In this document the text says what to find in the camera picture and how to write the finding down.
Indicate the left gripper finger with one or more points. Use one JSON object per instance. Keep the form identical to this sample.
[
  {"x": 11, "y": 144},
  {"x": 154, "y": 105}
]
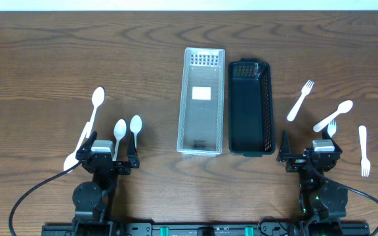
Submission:
[
  {"x": 86, "y": 146},
  {"x": 132, "y": 152}
]

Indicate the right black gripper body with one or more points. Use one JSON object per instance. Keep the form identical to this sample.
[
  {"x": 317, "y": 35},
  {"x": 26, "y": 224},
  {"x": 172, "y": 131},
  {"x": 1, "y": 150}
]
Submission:
[{"x": 308, "y": 161}]

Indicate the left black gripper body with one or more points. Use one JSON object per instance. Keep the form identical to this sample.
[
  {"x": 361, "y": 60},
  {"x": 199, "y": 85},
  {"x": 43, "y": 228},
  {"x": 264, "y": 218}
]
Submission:
[{"x": 109, "y": 163}]

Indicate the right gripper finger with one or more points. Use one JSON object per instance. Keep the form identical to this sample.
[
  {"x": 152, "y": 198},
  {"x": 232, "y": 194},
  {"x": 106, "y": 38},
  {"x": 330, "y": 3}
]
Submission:
[
  {"x": 327, "y": 141},
  {"x": 284, "y": 152}
]

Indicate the pale green plastic fork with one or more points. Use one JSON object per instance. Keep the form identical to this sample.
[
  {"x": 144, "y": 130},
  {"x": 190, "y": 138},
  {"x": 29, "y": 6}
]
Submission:
[{"x": 332, "y": 128}]

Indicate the white plastic spoon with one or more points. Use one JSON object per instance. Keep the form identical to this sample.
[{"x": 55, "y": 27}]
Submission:
[
  {"x": 70, "y": 159},
  {"x": 136, "y": 127},
  {"x": 343, "y": 107},
  {"x": 120, "y": 130},
  {"x": 97, "y": 100}
]

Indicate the white plastic fork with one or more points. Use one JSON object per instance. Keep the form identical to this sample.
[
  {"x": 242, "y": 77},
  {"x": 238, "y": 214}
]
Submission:
[
  {"x": 304, "y": 92},
  {"x": 365, "y": 163}
]

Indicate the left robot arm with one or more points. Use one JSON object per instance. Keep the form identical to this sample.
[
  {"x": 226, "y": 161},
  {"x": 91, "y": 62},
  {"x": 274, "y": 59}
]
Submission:
[{"x": 93, "y": 200}]

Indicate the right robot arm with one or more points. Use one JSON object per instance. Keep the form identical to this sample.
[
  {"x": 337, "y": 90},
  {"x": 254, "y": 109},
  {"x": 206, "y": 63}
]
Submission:
[{"x": 322, "y": 203}]

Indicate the black plastic mesh basket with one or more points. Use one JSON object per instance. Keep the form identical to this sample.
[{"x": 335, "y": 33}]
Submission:
[{"x": 250, "y": 108}]

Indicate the clear plastic mesh basket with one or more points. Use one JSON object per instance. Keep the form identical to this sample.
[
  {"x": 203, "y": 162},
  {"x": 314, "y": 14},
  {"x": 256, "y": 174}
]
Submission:
[{"x": 200, "y": 124}]

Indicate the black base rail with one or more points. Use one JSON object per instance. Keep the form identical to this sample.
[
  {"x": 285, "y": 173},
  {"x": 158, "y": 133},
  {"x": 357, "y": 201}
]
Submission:
[{"x": 148, "y": 229}]

